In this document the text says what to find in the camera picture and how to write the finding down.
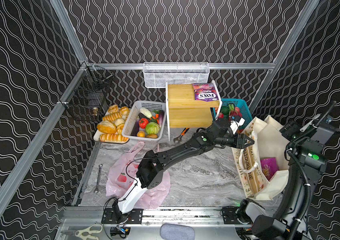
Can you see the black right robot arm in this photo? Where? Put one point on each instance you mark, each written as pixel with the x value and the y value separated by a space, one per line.
pixel 307 164

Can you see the silver spanner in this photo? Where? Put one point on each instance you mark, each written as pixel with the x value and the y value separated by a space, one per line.
pixel 97 187

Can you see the wooden two-tier shelf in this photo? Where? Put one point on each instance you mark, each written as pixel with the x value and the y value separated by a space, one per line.
pixel 184 111

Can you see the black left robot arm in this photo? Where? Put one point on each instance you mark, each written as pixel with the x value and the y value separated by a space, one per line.
pixel 151 169

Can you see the orange handled wrench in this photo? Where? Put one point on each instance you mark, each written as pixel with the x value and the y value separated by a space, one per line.
pixel 180 137

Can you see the cream canvas tote bag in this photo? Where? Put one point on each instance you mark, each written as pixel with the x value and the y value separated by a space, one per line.
pixel 269 143

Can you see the white handled scissors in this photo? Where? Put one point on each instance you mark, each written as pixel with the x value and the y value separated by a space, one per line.
pixel 90 232

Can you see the white bread tray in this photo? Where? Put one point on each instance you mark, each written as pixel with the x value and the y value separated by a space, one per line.
pixel 118 116

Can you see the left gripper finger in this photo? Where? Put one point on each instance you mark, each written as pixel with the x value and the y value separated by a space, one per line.
pixel 246 139
pixel 244 145

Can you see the teal plastic fruit basket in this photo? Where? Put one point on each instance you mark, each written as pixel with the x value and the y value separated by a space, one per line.
pixel 238 124

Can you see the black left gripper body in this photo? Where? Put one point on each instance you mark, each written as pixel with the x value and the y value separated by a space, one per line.
pixel 237 140

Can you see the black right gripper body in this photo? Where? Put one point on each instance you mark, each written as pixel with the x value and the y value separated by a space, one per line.
pixel 292 130

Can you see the white wire wall basket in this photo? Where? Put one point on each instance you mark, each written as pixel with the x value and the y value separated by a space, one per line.
pixel 157 75

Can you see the black wire wall basket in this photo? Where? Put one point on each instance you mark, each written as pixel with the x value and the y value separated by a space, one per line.
pixel 87 102

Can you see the white plastic vegetable basket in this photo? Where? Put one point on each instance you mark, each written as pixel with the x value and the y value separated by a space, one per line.
pixel 153 111

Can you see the pink dragon fruit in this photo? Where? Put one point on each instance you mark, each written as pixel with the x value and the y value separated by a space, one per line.
pixel 234 112

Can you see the long braided bread loaf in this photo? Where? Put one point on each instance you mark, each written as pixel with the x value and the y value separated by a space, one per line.
pixel 113 138

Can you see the oval bread roll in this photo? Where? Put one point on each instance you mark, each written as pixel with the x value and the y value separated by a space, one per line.
pixel 107 127

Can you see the green cabbage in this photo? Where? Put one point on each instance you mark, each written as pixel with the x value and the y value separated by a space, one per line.
pixel 152 128

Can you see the purple Fox's candy bag top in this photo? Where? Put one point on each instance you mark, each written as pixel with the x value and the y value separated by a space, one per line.
pixel 205 92

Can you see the red tomato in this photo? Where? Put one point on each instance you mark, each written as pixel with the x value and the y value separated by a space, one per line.
pixel 143 123

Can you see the grey foam pad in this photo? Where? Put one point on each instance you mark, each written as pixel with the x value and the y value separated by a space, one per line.
pixel 177 232

